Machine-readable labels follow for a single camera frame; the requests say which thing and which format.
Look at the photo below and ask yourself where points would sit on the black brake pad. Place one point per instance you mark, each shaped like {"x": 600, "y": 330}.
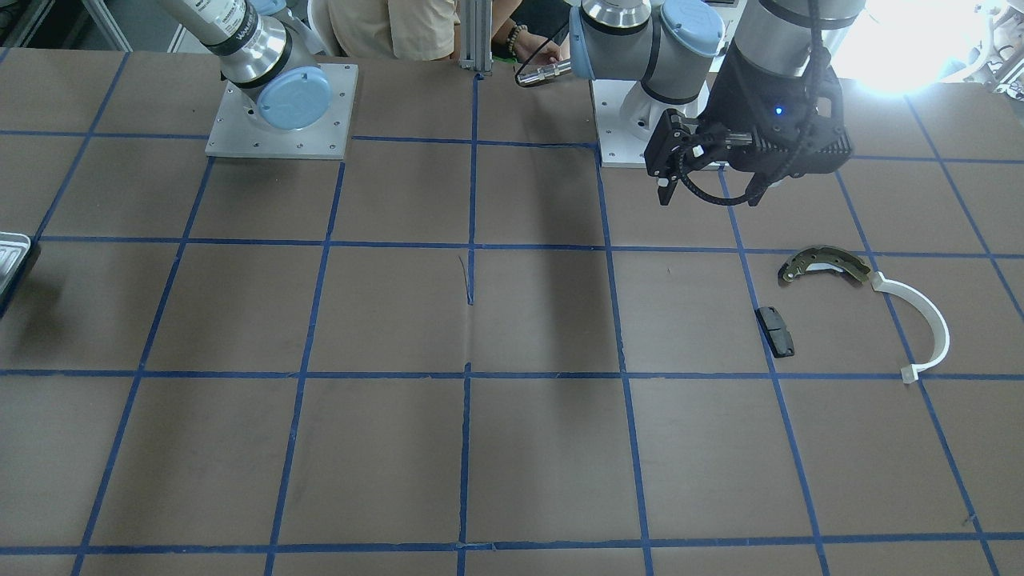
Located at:
{"x": 775, "y": 331}

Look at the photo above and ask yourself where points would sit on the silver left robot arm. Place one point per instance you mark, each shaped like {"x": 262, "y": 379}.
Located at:
{"x": 671, "y": 46}

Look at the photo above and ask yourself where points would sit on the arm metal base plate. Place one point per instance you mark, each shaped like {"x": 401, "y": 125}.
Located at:
{"x": 305, "y": 113}
{"x": 626, "y": 116}

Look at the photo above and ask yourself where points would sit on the silver metal cylinder tool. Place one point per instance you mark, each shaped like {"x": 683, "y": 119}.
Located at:
{"x": 544, "y": 74}

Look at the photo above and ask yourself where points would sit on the ribbed silver metal tray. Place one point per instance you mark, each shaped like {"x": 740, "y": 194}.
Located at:
{"x": 18, "y": 254}

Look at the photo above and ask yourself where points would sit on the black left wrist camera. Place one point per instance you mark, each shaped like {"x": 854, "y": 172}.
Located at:
{"x": 674, "y": 151}

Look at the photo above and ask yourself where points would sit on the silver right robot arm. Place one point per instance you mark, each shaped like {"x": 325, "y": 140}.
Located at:
{"x": 266, "y": 52}

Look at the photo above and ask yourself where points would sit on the white curved plastic part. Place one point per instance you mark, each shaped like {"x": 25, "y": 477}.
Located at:
{"x": 929, "y": 311}

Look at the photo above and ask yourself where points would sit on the seated man in beige shirt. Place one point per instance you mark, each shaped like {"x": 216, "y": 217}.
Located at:
{"x": 429, "y": 31}

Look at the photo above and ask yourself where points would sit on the olive brake shoe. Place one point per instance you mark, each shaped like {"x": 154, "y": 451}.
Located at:
{"x": 824, "y": 259}

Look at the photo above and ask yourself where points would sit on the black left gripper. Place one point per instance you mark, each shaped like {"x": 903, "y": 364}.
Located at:
{"x": 730, "y": 100}

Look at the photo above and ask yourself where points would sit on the aluminium frame post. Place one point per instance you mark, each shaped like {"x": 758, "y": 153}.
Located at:
{"x": 474, "y": 36}

